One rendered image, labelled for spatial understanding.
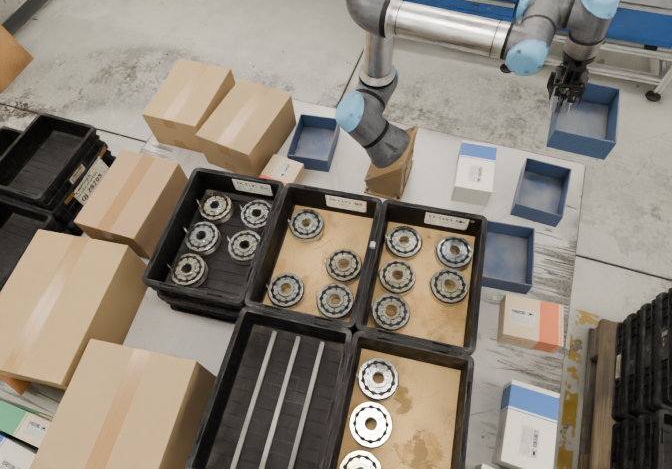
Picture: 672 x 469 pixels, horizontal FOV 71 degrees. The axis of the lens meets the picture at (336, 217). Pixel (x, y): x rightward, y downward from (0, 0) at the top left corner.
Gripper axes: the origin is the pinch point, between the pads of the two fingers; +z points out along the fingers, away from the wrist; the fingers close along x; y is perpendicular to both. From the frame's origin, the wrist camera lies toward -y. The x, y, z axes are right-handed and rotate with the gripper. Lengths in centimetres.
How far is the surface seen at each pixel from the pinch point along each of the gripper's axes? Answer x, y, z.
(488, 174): -13.3, 2.4, 32.0
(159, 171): -115, 40, 18
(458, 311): -12, 54, 28
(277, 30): -171, -133, 100
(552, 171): 6.9, -9.8, 38.9
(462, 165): -22.2, 1.5, 31.4
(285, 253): -64, 53, 24
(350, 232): -48, 40, 26
